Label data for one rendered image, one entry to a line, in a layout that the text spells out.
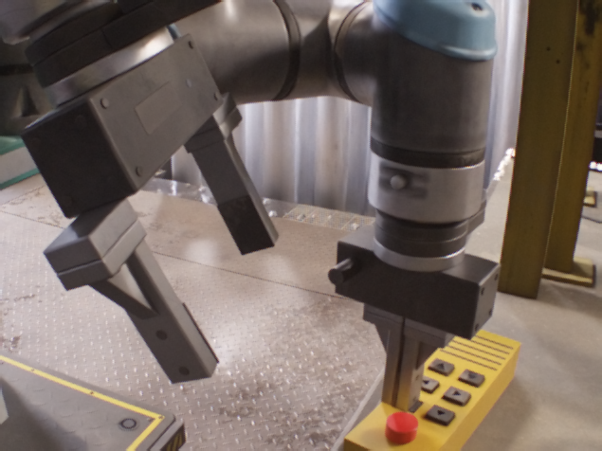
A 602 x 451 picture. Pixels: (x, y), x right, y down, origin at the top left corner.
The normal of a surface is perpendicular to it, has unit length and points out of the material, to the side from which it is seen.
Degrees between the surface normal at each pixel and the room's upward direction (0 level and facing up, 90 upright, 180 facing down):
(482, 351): 0
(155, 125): 67
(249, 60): 93
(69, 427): 0
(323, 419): 0
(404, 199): 89
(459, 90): 90
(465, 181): 90
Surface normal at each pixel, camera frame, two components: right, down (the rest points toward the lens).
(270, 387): 0.01, -0.93
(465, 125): 0.37, 0.36
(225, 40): 0.53, 0.04
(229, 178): -0.22, 0.47
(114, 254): 0.89, -0.26
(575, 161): -0.44, 0.33
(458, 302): -0.61, 0.29
